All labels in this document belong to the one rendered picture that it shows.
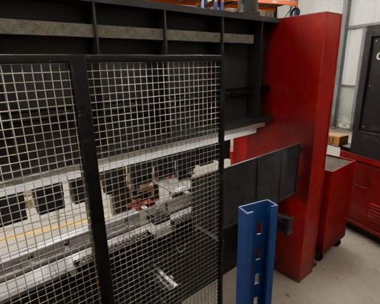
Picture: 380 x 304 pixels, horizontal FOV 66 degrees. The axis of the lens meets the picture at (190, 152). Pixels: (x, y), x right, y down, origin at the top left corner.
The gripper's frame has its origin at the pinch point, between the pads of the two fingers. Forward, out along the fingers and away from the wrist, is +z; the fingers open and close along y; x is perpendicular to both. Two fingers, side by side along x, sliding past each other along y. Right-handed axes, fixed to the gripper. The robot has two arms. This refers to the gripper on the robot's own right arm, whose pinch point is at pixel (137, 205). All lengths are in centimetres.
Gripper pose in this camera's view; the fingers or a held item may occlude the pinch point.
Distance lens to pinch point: 264.0
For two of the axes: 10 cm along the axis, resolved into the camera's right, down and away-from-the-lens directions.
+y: 6.4, -0.7, -7.7
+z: 2.0, 9.8, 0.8
